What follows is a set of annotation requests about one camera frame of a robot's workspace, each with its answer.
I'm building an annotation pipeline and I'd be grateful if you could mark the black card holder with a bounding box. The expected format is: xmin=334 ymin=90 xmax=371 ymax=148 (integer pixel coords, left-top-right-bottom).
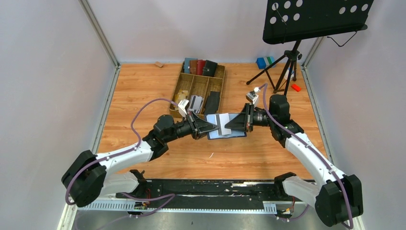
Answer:
xmin=202 ymin=60 xmax=218 ymax=77

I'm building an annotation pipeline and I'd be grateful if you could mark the woven wicker tray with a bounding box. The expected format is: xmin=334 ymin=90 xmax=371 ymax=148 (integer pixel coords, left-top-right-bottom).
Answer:
xmin=171 ymin=63 xmax=226 ymax=118

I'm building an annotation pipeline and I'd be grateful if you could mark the black cards pile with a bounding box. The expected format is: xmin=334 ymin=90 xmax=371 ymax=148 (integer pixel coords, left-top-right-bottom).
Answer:
xmin=203 ymin=91 xmax=220 ymax=115

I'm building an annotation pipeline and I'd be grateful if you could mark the small wooden block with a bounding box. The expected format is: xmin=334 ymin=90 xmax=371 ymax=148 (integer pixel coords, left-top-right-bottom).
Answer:
xmin=155 ymin=61 xmax=164 ymax=68

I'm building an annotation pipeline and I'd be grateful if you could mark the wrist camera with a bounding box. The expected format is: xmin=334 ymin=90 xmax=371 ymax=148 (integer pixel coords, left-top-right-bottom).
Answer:
xmin=178 ymin=99 xmax=189 ymax=117
xmin=246 ymin=87 xmax=260 ymax=106

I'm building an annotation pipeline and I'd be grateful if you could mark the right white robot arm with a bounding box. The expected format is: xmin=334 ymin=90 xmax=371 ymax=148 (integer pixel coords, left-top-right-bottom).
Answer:
xmin=225 ymin=94 xmax=364 ymax=227

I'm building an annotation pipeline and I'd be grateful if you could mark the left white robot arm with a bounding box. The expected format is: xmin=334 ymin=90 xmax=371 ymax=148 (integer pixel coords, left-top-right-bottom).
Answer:
xmin=61 ymin=112 xmax=219 ymax=207

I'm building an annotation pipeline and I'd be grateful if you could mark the red card holder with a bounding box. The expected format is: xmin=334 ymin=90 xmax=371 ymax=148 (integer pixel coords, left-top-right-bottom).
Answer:
xmin=196 ymin=59 xmax=206 ymax=76

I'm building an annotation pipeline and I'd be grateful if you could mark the blue green block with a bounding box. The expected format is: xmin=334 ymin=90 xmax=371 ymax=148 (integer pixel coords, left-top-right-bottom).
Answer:
xmin=256 ymin=56 xmax=275 ymax=69

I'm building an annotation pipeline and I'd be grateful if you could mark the white card in holder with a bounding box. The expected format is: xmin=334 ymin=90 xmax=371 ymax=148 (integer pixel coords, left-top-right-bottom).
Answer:
xmin=215 ymin=113 xmax=232 ymax=136

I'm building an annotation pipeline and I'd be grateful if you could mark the teal card holder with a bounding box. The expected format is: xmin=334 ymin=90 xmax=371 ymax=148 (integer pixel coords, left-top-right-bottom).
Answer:
xmin=183 ymin=57 xmax=196 ymax=74

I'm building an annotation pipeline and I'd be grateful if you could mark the red block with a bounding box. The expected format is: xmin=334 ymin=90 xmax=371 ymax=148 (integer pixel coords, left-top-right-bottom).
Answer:
xmin=291 ymin=84 xmax=302 ymax=92

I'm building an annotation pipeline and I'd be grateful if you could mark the white cards pile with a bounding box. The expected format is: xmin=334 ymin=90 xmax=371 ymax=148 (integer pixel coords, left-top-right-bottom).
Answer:
xmin=188 ymin=95 xmax=204 ymax=114

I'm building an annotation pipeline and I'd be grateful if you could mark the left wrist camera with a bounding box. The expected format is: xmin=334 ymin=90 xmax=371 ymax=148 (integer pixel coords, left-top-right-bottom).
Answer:
xmin=178 ymin=99 xmax=189 ymax=117

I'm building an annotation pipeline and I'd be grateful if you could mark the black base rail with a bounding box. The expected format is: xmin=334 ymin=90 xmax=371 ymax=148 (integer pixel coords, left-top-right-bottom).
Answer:
xmin=129 ymin=179 xmax=304 ymax=210

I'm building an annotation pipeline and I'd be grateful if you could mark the dark blue card holder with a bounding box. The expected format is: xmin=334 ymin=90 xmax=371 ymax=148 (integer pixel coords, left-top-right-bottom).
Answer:
xmin=205 ymin=113 xmax=247 ymax=140

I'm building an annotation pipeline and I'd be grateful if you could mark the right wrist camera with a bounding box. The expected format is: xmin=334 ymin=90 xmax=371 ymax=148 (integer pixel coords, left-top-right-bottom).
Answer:
xmin=246 ymin=87 xmax=260 ymax=106

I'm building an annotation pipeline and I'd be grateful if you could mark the gold cards pile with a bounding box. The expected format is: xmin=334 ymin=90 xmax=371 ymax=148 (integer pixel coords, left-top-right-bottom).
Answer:
xmin=173 ymin=90 xmax=189 ymax=104

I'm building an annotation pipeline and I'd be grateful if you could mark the white slotted cable duct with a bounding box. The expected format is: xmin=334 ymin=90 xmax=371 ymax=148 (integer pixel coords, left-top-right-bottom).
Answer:
xmin=78 ymin=196 xmax=277 ymax=214

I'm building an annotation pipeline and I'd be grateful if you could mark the black music stand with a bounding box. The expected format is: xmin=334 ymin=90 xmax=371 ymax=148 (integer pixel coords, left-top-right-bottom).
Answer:
xmin=246 ymin=0 xmax=373 ymax=94

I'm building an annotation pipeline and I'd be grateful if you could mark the brown card holder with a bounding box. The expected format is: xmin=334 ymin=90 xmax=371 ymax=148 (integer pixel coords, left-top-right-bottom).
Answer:
xmin=189 ymin=59 xmax=198 ymax=74

